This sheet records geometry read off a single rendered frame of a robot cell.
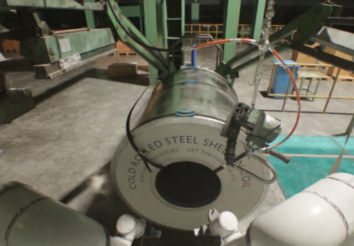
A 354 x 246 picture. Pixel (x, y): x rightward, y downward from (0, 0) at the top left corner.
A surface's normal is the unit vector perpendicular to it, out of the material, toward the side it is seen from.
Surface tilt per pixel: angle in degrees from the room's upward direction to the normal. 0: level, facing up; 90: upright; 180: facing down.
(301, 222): 32
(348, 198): 17
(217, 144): 90
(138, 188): 90
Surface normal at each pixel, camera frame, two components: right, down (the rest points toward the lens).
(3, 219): -0.25, -0.40
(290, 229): -0.62, -0.49
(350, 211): 0.25, -0.41
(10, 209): -0.14, -0.71
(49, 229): 0.36, -0.59
